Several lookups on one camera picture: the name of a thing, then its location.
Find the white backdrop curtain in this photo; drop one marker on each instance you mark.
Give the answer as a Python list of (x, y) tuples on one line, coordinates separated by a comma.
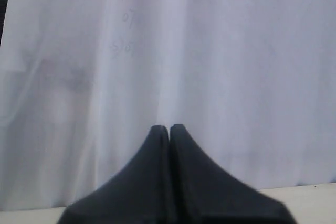
[(82, 81)]

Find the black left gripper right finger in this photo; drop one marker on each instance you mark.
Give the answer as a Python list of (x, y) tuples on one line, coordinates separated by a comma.
[(205, 193)]

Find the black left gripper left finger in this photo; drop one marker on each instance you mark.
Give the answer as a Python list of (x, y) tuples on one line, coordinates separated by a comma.
[(141, 192)]

